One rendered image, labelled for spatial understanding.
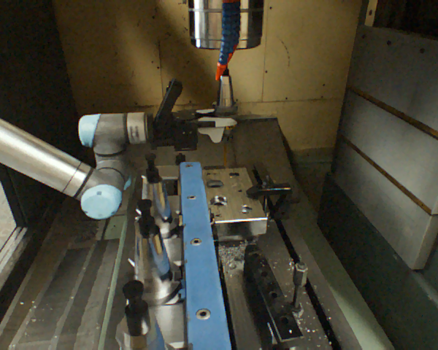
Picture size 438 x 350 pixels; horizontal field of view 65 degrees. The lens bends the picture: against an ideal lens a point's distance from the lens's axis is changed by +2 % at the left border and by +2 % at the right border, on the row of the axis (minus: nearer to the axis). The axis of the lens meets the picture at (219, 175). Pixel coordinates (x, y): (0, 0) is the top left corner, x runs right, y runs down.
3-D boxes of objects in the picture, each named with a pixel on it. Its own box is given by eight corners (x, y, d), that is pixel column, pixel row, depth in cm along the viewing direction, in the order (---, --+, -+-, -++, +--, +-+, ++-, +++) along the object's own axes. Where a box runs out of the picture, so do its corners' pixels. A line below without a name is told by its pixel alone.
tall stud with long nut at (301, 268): (290, 313, 73) (297, 269, 67) (287, 303, 75) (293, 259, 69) (303, 313, 73) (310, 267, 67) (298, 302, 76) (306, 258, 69)
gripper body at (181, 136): (198, 138, 89) (151, 141, 88) (196, 106, 85) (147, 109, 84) (199, 150, 82) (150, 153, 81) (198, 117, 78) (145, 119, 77)
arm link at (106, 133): (89, 142, 86) (82, 109, 82) (133, 140, 87) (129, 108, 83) (82, 155, 79) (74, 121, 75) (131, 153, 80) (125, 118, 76)
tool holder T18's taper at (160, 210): (168, 230, 46) (165, 188, 43) (137, 229, 46) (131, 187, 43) (175, 211, 50) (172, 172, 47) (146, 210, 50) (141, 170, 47)
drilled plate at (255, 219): (179, 240, 88) (178, 224, 86) (177, 184, 113) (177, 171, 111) (266, 233, 91) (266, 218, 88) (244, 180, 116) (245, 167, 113)
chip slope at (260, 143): (102, 240, 137) (90, 185, 124) (123, 165, 195) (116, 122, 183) (314, 224, 146) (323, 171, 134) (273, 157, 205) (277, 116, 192)
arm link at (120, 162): (95, 202, 82) (86, 162, 76) (104, 179, 91) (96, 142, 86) (129, 200, 82) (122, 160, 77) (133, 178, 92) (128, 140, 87)
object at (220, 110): (241, 117, 81) (241, 106, 80) (217, 119, 79) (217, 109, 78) (231, 109, 86) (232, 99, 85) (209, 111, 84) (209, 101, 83)
